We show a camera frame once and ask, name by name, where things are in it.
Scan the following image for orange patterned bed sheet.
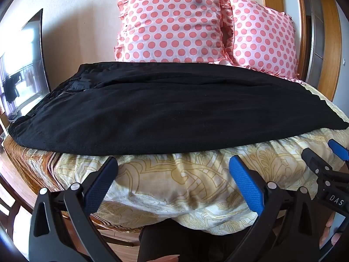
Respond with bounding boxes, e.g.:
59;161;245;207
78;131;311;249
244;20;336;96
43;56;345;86
4;136;142;242

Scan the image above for person's right hand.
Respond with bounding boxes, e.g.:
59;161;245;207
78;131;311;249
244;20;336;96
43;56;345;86
319;214;344;249

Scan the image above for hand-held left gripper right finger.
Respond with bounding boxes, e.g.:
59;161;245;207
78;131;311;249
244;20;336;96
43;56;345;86
226;155;326;262

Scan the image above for black pants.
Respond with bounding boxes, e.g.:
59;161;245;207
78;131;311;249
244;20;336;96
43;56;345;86
8;61;349;156

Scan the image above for wooden door frame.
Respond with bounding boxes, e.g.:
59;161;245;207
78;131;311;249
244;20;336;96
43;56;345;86
260;0;344;101

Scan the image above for large pink polka dot pillow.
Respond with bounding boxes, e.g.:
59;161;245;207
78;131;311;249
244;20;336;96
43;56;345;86
114;0;235;63

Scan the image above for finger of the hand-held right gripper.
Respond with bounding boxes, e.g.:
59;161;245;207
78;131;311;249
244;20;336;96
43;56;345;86
328;139;349;167
301;148;329;176

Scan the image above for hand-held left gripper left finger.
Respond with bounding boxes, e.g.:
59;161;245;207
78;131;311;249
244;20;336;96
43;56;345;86
29;156;122;262

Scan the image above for person's legs in dark clothing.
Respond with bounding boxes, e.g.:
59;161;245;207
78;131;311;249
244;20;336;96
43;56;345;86
136;218;246;262

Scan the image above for yellow patterned blanket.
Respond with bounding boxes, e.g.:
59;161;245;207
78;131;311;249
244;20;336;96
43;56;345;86
55;82;349;236

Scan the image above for flat screen television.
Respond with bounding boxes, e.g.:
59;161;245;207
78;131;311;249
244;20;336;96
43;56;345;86
0;8;52;123

